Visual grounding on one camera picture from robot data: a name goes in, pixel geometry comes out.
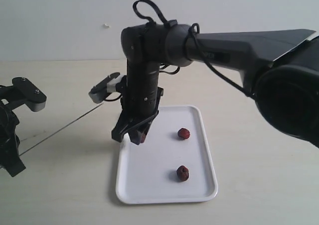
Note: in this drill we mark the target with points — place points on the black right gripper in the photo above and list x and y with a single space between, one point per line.
139 113

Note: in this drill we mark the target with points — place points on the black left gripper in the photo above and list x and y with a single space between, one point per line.
9 157

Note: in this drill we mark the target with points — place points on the thin metal skewer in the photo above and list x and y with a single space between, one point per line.
61 129

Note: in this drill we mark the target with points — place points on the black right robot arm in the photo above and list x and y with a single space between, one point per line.
279 72

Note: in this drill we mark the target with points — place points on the white rectangular plastic tray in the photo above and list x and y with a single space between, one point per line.
147 172

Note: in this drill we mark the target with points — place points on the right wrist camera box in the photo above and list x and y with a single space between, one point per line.
107 86

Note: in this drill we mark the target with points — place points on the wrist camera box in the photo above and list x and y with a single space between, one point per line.
24 92
107 86

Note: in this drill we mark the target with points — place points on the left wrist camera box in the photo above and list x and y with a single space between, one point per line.
24 92

